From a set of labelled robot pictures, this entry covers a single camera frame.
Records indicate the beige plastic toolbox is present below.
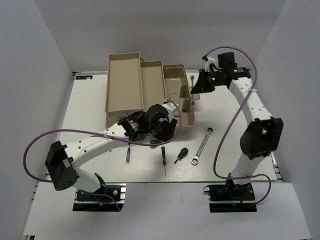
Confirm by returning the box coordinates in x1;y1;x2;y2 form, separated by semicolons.
105;52;196;134

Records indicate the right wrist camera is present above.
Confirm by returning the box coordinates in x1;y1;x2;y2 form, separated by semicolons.
202;55;221;72

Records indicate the large ratchet wrench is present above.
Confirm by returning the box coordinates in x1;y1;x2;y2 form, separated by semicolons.
190;127;214;166

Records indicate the small combination wrench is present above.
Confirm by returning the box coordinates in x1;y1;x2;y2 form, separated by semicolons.
190;75;194;105

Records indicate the blue handled long screwdriver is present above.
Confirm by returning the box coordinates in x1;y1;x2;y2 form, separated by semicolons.
125;144;131;164

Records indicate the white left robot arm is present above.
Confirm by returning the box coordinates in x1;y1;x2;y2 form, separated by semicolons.
45;100;179;200

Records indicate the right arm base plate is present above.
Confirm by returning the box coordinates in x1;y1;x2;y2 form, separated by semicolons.
203;178;257;213

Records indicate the stubby green handled screwdriver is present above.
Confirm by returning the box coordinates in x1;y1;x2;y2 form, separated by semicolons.
173;147;189;165

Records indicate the stubby green orange-capped screwdriver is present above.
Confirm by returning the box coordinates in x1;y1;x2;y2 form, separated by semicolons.
149;139;162;145

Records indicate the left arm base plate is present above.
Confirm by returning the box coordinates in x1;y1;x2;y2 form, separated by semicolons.
72;183;127;212

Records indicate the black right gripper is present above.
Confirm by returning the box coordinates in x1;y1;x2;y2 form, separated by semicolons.
190;68;225;94

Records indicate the slim black green precision screwdriver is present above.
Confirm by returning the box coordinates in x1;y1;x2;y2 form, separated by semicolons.
161;146;167;176

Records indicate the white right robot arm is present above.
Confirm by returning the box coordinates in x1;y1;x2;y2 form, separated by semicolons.
191;52;284;200

